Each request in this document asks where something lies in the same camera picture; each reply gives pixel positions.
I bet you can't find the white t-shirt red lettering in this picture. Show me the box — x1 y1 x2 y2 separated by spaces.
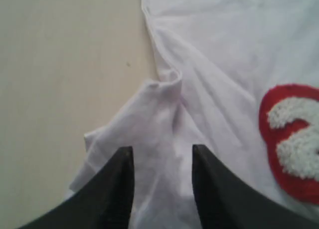
69 0 319 229

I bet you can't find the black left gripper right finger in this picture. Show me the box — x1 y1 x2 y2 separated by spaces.
192 145 319 229

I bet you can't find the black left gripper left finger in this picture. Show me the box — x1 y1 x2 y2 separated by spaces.
23 147 135 229

